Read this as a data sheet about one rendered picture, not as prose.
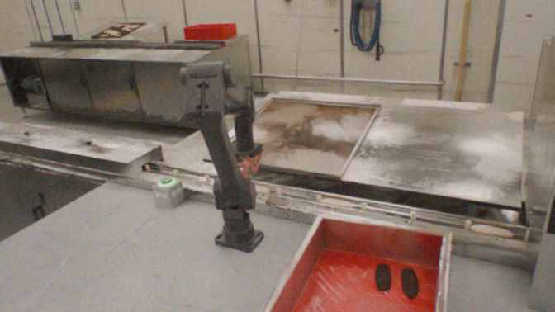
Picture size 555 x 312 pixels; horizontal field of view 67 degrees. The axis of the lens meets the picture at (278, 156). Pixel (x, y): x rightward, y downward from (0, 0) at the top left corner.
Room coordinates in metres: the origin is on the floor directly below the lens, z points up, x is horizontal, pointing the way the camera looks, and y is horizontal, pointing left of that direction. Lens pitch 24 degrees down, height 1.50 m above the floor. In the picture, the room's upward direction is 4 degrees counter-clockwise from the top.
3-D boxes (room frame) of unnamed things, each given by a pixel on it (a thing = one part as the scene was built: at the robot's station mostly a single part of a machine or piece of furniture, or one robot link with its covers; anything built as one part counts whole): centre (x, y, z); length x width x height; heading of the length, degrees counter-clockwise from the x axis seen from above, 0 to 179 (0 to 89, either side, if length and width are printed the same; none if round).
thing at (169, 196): (1.25, 0.37, 0.84); 0.08 x 0.08 x 0.11; 61
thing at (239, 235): (1.00, 0.13, 0.86); 0.12 x 0.09 x 0.08; 62
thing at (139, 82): (5.15, 1.74, 0.51); 3.00 x 1.26 x 1.03; 61
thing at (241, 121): (1.24, 0.10, 1.08); 0.07 x 0.06 x 0.07; 174
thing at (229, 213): (1.02, 0.13, 0.94); 0.09 x 0.05 x 0.10; 174
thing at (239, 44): (5.03, 0.66, 0.44); 0.70 x 0.55 x 0.87; 61
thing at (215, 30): (5.03, 0.66, 0.94); 0.51 x 0.36 x 0.13; 65
